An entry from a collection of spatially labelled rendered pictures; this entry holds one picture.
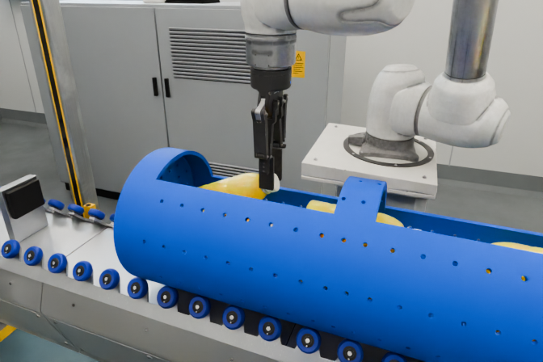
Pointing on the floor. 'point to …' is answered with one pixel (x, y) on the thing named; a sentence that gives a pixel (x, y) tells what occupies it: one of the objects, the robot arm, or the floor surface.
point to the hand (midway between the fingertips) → (271, 168)
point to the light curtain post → (59, 74)
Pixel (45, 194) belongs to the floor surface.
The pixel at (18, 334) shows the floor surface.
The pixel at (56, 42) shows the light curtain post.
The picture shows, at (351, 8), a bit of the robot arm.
